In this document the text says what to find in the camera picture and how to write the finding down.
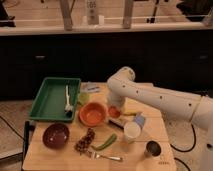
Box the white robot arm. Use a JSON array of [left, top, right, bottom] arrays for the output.
[[107, 66, 213, 171]]

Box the orange bowl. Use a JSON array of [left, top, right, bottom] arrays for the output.
[[78, 102, 106, 127]]

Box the purple bowl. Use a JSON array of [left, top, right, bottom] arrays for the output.
[[42, 123, 70, 149]]

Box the yellow banana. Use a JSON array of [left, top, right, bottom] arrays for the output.
[[123, 111, 142, 116]]

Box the blue white packet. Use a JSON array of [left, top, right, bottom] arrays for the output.
[[80, 82, 100, 93]]

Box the green lime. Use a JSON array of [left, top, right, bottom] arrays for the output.
[[78, 92, 90, 105]]

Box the white blue paper cup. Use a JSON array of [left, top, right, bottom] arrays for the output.
[[124, 114, 145, 141]]

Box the white dish brush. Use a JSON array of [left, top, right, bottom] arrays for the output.
[[65, 85, 73, 117]]

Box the green chili pepper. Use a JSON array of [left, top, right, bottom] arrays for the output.
[[91, 134, 117, 151]]

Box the bunch of dark grapes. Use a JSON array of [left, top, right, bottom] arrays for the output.
[[74, 128, 95, 154]]

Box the silver fork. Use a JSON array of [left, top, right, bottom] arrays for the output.
[[86, 150, 123, 162]]

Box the metal cup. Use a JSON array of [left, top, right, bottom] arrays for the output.
[[144, 141, 161, 157]]

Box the green plastic tray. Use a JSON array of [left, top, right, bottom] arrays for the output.
[[29, 77, 81, 122]]

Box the black cable on floor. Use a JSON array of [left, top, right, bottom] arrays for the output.
[[169, 123, 198, 153]]

